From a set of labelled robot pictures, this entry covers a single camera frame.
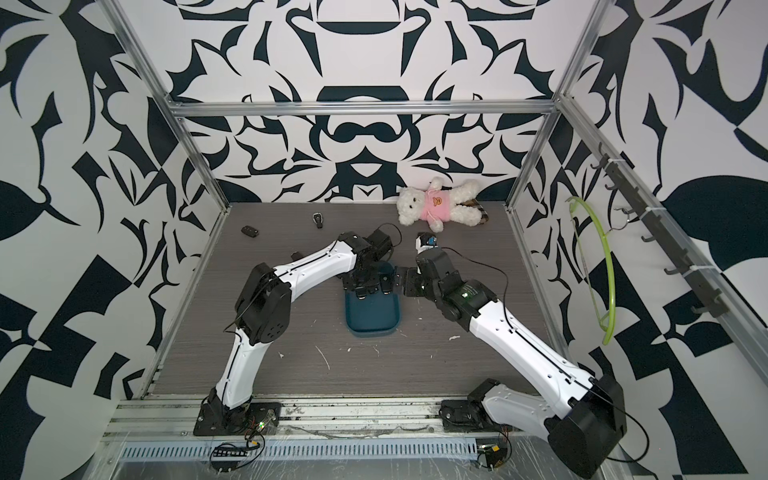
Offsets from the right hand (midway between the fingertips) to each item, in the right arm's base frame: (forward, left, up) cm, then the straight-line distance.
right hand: (407, 269), depth 78 cm
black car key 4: (+6, +6, -19) cm, 21 cm away
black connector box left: (-38, +45, -23) cm, 63 cm away
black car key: (+29, +55, -18) cm, 65 cm away
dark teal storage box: (-3, +9, -21) cm, 23 cm away
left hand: (+6, +12, -15) cm, 20 cm away
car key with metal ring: (+35, +32, -18) cm, 50 cm away
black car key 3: (0, +9, -8) cm, 13 cm away
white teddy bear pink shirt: (+36, -14, -13) cm, 41 cm away
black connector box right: (-38, -20, -22) cm, 48 cm away
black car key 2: (+17, +36, -18) cm, 44 cm away
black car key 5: (+2, +13, -16) cm, 21 cm away
